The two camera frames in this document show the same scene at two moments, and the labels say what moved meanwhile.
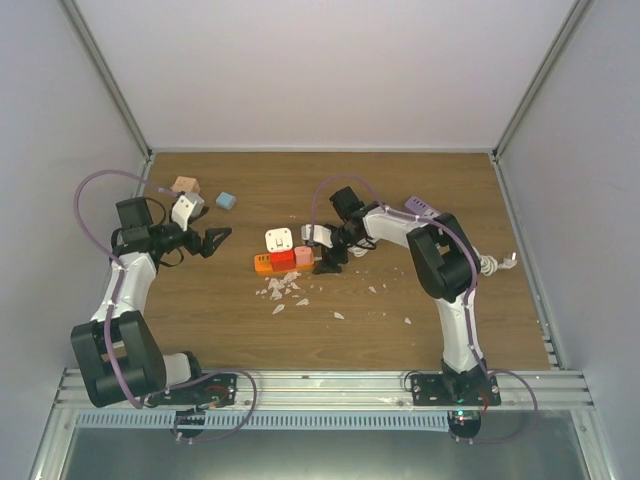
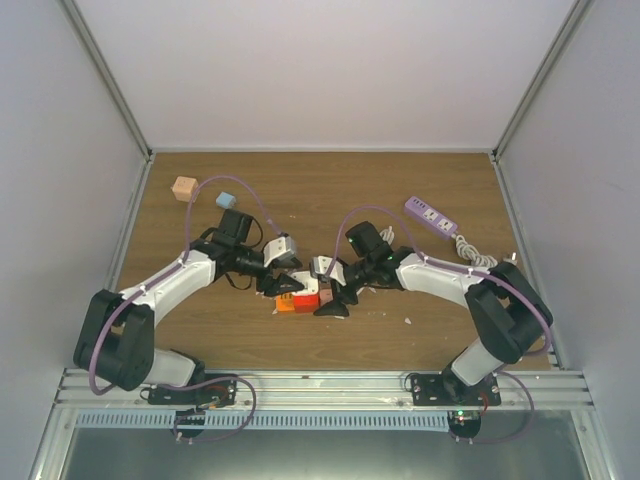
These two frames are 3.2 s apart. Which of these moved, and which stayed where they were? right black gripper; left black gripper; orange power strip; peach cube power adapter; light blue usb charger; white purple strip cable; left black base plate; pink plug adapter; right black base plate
Moved: left black gripper; right black gripper; pink plug adapter; orange power strip
Stayed: left black base plate; white purple strip cable; right black base plate; light blue usb charger; peach cube power adapter
